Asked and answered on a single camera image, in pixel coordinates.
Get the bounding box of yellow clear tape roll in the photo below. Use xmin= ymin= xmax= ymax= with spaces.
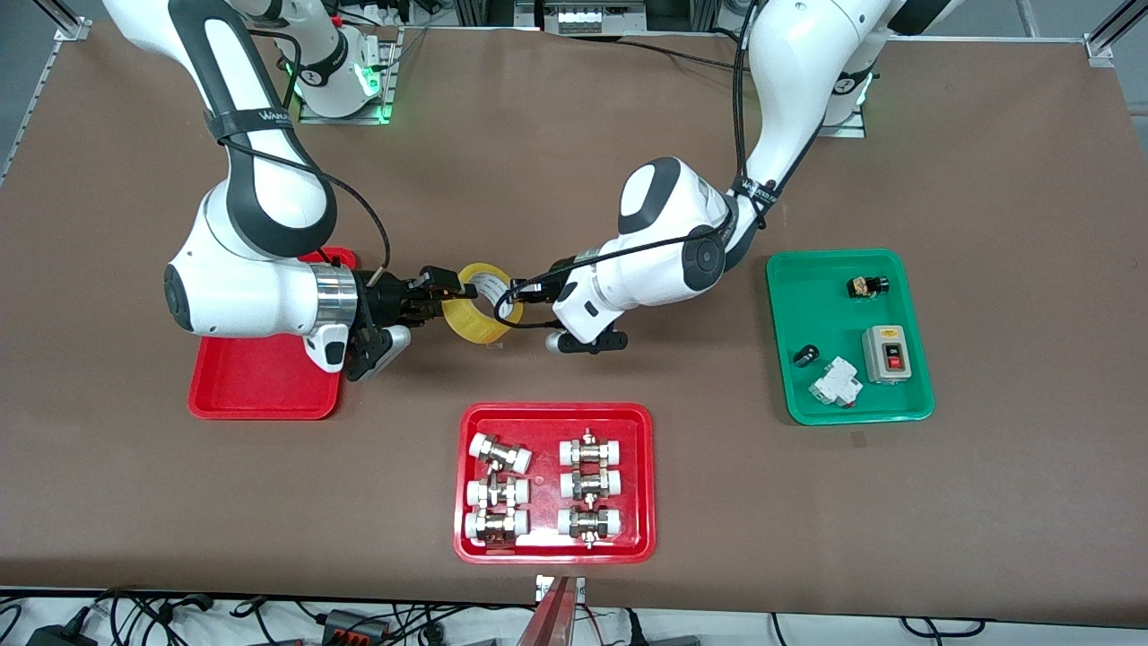
xmin=444 ymin=263 xmax=526 ymax=345

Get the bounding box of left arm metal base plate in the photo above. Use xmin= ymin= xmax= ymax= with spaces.
xmin=816 ymin=81 xmax=867 ymax=138

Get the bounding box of white power strip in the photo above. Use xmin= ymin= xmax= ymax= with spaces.
xmin=556 ymin=7 xmax=648 ymax=35

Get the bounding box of black table cable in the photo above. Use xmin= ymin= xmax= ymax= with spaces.
xmin=619 ymin=38 xmax=754 ymax=73

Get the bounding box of black power adapter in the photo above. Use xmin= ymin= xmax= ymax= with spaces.
xmin=25 ymin=625 xmax=98 ymax=646

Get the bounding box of white circuit breaker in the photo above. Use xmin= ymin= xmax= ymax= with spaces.
xmin=808 ymin=356 xmax=865 ymax=408

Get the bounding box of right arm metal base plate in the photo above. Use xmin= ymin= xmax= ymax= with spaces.
xmin=299 ymin=27 xmax=400 ymax=125

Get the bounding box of small metal pole bracket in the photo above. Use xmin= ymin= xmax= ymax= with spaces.
xmin=535 ymin=574 xmax=586 ymax=604

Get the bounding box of red metal camera pole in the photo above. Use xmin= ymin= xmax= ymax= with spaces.
xmin=516 ymin=576 xmax=575 ymax=646

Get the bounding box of red tray with fittings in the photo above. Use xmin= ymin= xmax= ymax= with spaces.
xmin=453 ymin=402 xmax=657 ymax=565

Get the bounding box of empty red plastic tray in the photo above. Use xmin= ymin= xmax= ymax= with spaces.
xmin=187 ymin=247 xmax=360 ymax=421

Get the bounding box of aluminium frame profile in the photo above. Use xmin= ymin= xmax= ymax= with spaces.
xmin=0 ymin=0 xmax=91 ymax=185
xmin=1085 ymin=0 xmax=1148 ymax=65

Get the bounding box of grey push-button switch box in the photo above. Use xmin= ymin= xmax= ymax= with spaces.
xmin=861 ymin=325 xmax=913 ymax=386

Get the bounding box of grey power adapter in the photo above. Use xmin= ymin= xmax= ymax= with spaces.
xmin=320 ymin=609 xmax=393 ymax=643

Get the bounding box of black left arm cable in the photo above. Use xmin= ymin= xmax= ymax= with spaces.
xmin=509 ymin=0 xmax=783 ymax=329

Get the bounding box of green plastic tray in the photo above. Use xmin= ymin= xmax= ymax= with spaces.
xmin=765 ymin=249 xmax=936 ymax=426

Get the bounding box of tilted white-capped metal pipe fitting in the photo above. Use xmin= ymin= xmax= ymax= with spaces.
xmin=468 ymin=432 xmax=533 ymax=475

